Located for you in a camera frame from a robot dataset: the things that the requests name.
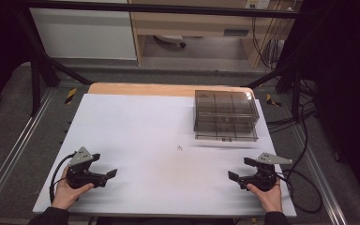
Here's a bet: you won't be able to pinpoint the person's right hand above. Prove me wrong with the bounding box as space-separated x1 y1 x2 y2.
246 182 284 214

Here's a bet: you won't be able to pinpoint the smoky transparent drawer box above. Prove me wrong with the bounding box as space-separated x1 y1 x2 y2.
193 89 261 143

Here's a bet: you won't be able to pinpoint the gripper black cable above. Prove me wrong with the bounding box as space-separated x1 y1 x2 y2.
275 169 323 215
49 152 77 204

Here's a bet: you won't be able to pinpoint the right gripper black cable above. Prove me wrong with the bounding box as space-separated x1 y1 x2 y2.
275 169 323 215

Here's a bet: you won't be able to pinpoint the hanging black cables bundle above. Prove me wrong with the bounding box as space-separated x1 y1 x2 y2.
250 15 286 70

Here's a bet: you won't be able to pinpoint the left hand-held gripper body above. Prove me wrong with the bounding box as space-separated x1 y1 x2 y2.
66 146 110 190

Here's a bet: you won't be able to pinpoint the black metal stand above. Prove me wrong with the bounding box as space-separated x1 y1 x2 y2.
12 8 93 117
245 46 318 121

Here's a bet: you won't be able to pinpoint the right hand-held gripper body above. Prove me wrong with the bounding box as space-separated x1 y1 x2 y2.
239 152 293 192

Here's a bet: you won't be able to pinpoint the black floor cables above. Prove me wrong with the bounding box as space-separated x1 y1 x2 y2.
265 79 318 135

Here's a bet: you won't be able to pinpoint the white chair base with castor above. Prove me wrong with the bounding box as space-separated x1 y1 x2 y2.
154 34 188 49

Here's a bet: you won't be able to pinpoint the light wooden desk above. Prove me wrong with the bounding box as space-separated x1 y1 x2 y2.
127 0 298 69

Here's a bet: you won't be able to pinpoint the aluminium floor rail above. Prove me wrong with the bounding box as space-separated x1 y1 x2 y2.
293 125 350 225
0 88 55 214

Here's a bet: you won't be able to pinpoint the black metal frame bar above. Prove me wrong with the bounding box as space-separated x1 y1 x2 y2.
18 0 313 19

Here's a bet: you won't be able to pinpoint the person's left hand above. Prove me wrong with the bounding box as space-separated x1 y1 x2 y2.
51 165 95 211

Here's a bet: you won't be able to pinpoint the white cabinet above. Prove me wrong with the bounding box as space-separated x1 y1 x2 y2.
28 7 138 61

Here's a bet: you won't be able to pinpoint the yellow black floor tape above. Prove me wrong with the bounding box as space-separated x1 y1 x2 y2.
265 93 283 108
64 87 78 106

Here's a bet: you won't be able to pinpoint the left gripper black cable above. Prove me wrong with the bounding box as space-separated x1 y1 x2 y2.
49 152 77 204

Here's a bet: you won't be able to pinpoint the white table sheet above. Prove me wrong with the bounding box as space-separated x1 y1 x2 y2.
32 93 298 218

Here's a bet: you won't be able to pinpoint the white wall socket strip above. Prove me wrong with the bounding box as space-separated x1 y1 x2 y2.
245 0 272 10

